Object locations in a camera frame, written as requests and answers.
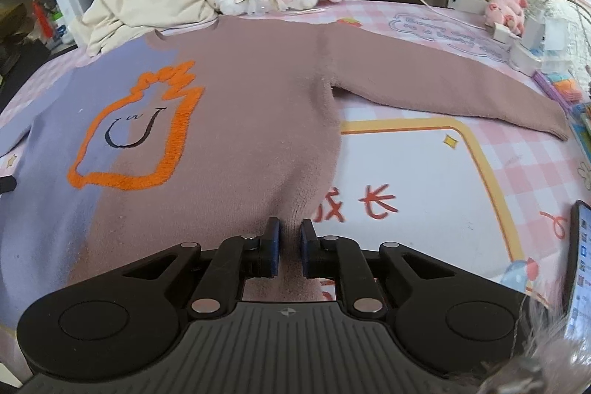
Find pink pig plush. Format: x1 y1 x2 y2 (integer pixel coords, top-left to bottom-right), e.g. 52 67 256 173
484 0 528 35

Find small white charger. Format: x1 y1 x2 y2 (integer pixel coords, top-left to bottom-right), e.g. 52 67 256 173
492 22 522 45

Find brown and purple sweater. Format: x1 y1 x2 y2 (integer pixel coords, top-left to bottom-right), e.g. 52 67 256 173
0 14 571 349

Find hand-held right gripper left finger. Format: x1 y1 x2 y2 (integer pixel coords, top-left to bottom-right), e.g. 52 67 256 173
122 217 281 315

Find black smartphone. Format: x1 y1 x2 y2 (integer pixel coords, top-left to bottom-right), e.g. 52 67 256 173
561 200 591 339

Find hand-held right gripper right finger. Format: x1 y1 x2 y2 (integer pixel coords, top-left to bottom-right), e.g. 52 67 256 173
299 219 457 317

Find white power adapter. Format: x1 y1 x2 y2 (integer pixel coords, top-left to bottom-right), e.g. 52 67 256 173
508 13 549 76

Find pink checked cartoon mat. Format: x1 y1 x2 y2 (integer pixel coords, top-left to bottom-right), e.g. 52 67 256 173
0 0 591 358

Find colourful stationery packet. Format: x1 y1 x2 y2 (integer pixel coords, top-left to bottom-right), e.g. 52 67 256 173
533 68 591 120

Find white knitted cloth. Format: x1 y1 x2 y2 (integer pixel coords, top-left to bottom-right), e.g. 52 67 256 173
526 0 591 92

